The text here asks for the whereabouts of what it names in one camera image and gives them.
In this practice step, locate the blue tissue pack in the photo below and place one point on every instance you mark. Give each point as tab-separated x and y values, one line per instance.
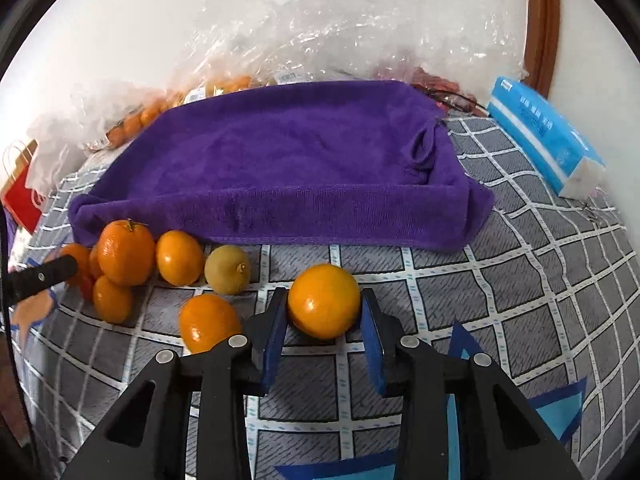
565	158

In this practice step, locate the brown wooden door frame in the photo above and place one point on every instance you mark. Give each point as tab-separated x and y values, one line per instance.
541	45

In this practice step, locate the white plastic bag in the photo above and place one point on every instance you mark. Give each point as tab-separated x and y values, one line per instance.
67	136

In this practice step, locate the round orange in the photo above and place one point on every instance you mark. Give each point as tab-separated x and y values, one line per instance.
179	258

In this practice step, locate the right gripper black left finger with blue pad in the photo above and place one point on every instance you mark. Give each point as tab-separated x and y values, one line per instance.
143	435

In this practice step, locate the black eyeglasses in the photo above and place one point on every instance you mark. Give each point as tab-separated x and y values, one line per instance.
452	100

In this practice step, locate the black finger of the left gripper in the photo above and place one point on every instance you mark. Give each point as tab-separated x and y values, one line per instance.
31	281

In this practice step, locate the purple towel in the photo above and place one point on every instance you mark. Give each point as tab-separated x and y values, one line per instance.
340	162

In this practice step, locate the large stemmed orange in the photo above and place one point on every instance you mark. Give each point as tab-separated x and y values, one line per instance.
126	252

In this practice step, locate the grey checked bed sheet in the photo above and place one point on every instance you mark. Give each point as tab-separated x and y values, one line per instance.
549	289

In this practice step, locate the red paper bag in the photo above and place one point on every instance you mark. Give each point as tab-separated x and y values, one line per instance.
23	203

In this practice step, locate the large clear plastic bag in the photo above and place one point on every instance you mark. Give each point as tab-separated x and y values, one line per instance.
462	46

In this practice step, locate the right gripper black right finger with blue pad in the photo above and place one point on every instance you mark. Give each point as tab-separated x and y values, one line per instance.
463	416

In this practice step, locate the green yellow lime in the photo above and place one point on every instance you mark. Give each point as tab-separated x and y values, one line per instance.
227	270

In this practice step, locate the tray of small oranges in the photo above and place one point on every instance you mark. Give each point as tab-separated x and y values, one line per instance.
131	125

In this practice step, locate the small low orange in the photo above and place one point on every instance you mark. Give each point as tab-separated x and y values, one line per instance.
113	303

